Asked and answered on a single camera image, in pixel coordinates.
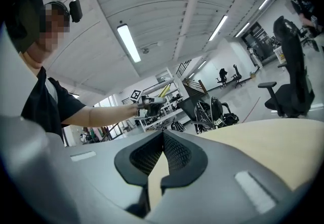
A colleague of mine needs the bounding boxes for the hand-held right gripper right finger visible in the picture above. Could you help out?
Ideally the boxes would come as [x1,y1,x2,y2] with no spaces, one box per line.
[145,129,312,224]

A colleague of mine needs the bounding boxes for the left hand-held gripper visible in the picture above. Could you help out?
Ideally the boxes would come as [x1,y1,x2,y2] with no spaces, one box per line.
[129,88,168,120]

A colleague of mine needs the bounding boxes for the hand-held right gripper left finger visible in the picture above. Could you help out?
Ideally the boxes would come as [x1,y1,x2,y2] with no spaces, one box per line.
[0,116,165,224]

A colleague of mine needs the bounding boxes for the person's left forearm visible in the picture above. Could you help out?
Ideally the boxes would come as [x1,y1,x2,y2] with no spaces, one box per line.
[61,104,139,127]

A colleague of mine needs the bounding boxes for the white metal shelf rack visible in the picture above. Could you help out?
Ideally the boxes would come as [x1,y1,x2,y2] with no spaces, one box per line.
[133,78,189,133]

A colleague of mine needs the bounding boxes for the black mesh office chair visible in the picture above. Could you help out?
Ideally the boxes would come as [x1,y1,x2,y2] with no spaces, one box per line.
[176,96,205,127]

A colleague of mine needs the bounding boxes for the staircase with black railing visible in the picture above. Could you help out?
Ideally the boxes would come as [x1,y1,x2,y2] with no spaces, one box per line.
[175,59,211,98]

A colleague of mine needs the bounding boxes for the long ceiling light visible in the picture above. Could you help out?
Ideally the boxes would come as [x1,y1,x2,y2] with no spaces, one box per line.
[208,15,229,42]
[116,23,142,63]
[235,22,251,38]
[258,0,275,11]

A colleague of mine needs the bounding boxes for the black patterned office chair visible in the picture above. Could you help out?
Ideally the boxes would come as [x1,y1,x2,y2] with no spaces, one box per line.
[193,96,240,134]

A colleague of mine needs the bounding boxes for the light wooden table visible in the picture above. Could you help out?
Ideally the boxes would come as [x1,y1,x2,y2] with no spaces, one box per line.
[147,118,324,210]

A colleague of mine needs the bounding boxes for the small black office chair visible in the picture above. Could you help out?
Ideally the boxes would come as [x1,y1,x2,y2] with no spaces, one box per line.
[215,68,229,89]
[231,64,243,89]

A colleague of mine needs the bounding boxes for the person's black shirt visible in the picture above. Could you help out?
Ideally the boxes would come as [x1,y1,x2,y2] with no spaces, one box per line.
[20,66,87,144]

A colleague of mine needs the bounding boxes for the white storage bin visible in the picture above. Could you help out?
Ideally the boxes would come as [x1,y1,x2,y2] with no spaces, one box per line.
[273,46,287,63]

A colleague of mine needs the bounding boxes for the large black office chair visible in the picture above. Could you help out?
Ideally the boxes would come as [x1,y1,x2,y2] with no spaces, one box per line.
[257,15,316,119]

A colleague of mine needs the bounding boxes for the black head-worn camera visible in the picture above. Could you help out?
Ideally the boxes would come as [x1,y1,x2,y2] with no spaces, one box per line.
[69,0,84,23]

